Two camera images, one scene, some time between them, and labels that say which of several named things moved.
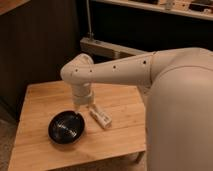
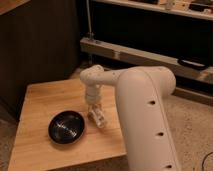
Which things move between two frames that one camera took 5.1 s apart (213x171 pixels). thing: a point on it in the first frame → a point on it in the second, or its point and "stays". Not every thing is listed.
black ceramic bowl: [66, 127] stays
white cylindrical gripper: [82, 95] → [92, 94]
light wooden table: [35, 150] stays
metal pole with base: [90, 34] stays
